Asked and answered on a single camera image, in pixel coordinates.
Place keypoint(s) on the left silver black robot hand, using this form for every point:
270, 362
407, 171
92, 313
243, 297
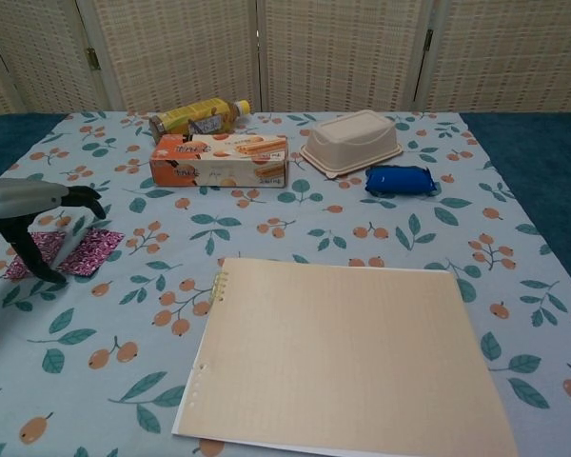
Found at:
14, 204

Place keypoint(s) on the brass screen hinge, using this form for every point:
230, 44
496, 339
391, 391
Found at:
92, 57
428, 40

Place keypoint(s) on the yellow label tea bottle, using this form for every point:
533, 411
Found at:
190, 116

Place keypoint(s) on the orange biscuit roll box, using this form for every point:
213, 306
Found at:
219, 162

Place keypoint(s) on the pink patterned packet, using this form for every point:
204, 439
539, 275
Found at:
92, 252

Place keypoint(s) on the pink speckled rectangular block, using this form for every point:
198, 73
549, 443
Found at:
15, 269

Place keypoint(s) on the floral light blue tablecloth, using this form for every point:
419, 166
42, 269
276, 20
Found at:
314, 228

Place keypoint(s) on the beige lidded food container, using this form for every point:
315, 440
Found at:
347, 135

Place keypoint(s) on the beige spiral notebook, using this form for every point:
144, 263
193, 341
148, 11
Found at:
342, 357

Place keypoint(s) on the blue snack packet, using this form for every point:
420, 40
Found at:
395, 180

